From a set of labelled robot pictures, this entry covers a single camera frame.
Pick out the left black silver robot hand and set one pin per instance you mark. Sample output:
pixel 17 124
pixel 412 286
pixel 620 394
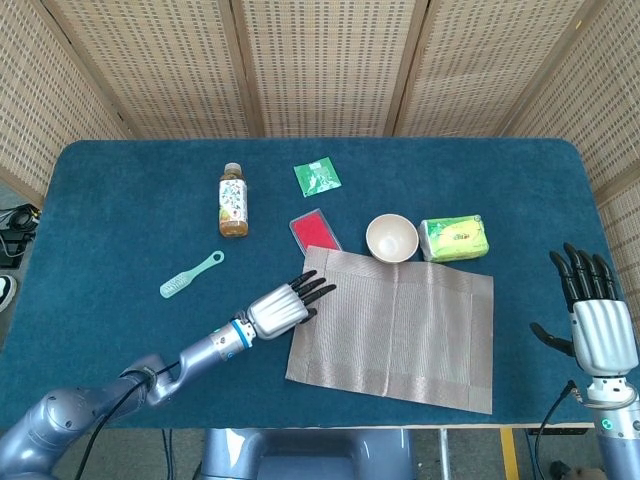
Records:
pixel 277 312

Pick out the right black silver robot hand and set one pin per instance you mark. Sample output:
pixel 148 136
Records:
pixel 600 332

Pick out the brown woven placemat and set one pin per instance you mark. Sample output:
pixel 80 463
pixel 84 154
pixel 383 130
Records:
pixel 400 340

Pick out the beige round bowl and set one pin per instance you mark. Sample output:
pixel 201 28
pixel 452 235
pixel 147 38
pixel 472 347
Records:
pixel 392 240

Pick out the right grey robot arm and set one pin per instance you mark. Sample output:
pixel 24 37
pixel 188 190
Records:
pixel 617 425

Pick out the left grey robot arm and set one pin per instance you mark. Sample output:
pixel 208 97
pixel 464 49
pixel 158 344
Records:
pixel 150 380

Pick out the red ink pad clear case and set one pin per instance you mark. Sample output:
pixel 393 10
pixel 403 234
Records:
pixel 312 232

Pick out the mint green scrub brush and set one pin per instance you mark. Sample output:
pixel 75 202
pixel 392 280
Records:
pixel 182 282

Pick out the tea bottle with printed label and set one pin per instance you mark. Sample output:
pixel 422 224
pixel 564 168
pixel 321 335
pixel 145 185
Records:
pixel 233 202

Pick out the green square sachet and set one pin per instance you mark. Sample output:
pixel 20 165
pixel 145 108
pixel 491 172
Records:
pixel 317 176

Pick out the grey blue robot torso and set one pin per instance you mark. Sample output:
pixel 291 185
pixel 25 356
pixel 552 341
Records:
pixel 310 455

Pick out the green yellow tissue pack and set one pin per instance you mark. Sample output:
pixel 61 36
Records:
pixel 454 240

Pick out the teal carpet table cover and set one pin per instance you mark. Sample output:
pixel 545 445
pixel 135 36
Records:
pixel 125 210

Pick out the metal table leg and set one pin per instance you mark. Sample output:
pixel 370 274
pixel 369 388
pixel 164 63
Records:
pixel 444 455

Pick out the woven bamboo folding screen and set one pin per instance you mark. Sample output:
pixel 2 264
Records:
pixel 325 60

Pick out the black white shoe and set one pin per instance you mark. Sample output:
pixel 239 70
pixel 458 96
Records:
pixel 6 292

